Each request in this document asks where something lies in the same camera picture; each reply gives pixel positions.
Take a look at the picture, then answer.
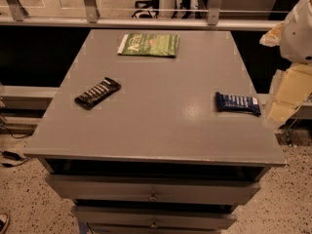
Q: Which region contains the blue rxbar wrapper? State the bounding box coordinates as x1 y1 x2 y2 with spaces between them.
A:
215 92 261 116

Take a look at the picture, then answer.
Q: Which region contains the lower grey drawer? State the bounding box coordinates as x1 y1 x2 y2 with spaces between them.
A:
72 207 236 229

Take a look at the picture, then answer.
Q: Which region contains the upper grey drawer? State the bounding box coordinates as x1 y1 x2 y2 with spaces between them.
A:
46 175 260 205

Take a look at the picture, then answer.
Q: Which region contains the black power adapter cable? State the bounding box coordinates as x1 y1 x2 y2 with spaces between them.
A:
0 149 32 169

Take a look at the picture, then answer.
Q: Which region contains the shoe tip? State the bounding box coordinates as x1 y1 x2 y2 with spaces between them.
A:
0 213 10 234

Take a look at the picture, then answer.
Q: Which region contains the black snack bar wrapper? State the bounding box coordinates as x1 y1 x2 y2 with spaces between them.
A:
74 77 121 109

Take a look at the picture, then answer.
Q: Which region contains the black office chair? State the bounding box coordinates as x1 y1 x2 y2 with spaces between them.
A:
132 0 159 19

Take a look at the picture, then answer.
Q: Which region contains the metal railing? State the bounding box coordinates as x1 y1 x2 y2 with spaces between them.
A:
0 0 278 31

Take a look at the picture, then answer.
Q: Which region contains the grey drawer cabinet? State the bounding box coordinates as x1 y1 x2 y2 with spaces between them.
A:
25 29 285 234

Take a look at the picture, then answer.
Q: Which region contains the grey drawer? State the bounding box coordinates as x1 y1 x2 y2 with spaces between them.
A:
46 175 260 205
72 207 236 229

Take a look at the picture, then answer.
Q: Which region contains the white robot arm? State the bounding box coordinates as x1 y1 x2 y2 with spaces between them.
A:
280 0 312 64

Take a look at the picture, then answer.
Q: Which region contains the green snack bag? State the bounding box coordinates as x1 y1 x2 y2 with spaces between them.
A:
117 33 179 58

